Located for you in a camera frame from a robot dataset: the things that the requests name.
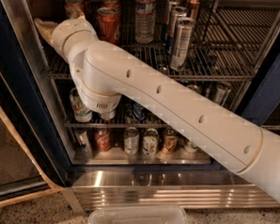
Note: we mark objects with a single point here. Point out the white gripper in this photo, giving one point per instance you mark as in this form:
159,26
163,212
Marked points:
60,31

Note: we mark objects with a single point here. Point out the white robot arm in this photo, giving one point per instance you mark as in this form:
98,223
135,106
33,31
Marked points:
103,73

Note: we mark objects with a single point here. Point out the white green soda can left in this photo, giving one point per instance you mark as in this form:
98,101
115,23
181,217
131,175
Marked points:
81,113

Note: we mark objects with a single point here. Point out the white green soda can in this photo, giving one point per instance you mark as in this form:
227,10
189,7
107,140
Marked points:
81,113
108,115

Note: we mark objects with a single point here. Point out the silver energy drink can back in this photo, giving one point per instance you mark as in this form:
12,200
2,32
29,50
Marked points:
168,5

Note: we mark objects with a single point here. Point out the silver energy drink can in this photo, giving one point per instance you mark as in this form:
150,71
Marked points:
168,5
176,13
182,43

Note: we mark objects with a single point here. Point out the silver can bottom left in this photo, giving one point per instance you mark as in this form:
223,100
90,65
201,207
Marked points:
82,139

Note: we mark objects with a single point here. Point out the silver energy drink can middle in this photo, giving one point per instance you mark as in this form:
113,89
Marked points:
176,13

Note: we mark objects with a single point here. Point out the blue soda can left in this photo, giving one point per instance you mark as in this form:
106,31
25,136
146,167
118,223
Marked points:
137,111

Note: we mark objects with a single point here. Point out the red can bottom shelf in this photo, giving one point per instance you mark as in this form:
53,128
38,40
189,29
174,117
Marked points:
102,139

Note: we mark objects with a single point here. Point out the silver energy drink can front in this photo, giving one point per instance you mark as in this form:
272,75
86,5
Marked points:
182,43

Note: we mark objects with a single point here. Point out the copper can top shelf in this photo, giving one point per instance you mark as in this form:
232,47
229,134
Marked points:
194,8

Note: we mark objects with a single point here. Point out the open glass fridge door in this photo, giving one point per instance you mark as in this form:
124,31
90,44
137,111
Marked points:
22,176

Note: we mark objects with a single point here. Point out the brown gold can bottom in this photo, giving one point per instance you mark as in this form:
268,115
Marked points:
170,139

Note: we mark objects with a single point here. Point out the silver slim can middle shelf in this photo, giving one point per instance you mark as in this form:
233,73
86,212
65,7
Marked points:
221,92

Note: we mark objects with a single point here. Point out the white can bottom right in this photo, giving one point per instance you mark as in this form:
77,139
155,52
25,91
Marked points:
190,147

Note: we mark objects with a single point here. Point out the stainless steel fridge base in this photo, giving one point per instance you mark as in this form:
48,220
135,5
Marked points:
98,188

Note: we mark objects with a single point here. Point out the clear plastic water bottle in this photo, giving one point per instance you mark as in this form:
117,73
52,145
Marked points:
145,11

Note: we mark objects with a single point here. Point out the clear plastic bin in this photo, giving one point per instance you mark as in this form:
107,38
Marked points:
159,214

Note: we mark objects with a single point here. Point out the middle wire fridge shelf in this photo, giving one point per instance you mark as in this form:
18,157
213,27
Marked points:
123,119

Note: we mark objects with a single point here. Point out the blue fridge centre post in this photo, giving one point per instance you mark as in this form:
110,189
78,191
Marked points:
266,97

